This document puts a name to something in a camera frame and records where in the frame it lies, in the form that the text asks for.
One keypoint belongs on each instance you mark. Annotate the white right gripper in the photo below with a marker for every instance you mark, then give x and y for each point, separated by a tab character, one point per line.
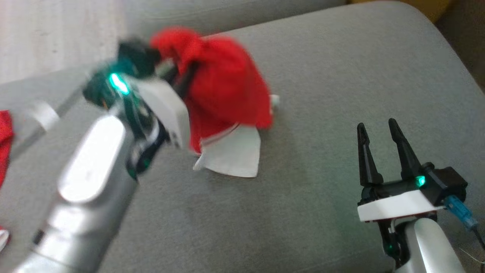
398	204

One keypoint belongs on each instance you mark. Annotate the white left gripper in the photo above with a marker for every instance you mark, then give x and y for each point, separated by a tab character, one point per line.
166	104

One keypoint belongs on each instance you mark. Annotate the red and white garment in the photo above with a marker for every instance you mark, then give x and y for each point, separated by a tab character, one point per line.
223	83

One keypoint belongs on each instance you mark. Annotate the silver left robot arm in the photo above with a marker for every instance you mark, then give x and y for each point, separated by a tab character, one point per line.
91	178

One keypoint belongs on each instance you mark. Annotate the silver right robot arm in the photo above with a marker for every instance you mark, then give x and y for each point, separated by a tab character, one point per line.
428	246

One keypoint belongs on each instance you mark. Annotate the grey sofa back cushion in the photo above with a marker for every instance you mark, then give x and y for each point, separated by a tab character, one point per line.
182	15

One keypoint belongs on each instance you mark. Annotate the small red cloth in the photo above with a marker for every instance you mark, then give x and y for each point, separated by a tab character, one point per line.
4	140

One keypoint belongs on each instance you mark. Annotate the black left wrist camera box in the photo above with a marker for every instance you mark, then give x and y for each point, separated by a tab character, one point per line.
138	57

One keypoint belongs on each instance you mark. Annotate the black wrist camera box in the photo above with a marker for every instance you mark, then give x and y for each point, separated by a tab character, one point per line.
138	57
449	184

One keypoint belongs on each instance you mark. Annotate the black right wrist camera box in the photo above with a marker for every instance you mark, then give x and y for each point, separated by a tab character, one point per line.
449	184

